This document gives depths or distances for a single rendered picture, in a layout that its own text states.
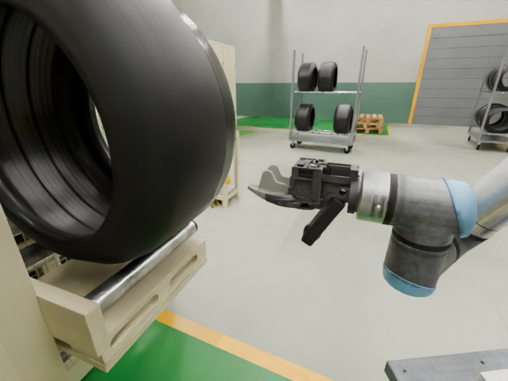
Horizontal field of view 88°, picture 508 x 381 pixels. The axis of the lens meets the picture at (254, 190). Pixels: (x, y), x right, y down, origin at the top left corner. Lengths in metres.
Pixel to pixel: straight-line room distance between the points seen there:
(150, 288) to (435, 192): 0.58
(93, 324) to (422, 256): 0.55
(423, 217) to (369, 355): 1.27
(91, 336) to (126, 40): 0.46
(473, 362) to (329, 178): 0.69
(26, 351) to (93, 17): 0.54
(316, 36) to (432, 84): 4.37
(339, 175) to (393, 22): 10.93
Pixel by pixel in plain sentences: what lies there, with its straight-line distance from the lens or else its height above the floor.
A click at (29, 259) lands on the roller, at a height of 0.90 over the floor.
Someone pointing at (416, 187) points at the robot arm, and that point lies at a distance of 0.48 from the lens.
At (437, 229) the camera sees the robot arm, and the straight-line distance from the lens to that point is 0.50.
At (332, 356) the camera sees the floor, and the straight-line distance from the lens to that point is 1.63.
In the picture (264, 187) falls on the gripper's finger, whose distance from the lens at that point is 0.52.
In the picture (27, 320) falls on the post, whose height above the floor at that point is 0.92.
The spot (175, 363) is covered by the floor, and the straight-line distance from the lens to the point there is 1.60.
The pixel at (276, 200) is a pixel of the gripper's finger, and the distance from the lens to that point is 0.49.
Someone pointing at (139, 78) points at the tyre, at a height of 1.29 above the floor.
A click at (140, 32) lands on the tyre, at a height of 1.35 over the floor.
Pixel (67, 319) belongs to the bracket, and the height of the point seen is 0.92.
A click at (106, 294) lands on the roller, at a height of 0.92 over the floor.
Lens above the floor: 1.28
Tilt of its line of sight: 22 degrees down
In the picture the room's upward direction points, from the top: straight up
